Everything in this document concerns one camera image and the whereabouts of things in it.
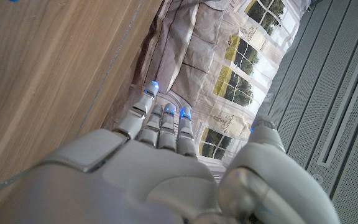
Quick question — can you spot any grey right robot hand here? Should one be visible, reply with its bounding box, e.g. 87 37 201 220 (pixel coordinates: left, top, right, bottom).
0 80 341 224

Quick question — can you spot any printed sofa backdrop cloth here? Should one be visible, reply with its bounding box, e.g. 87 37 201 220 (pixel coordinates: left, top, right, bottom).
101 0 312 184

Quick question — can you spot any long ceiling slot vent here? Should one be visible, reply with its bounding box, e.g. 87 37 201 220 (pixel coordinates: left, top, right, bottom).
317 24 358 169

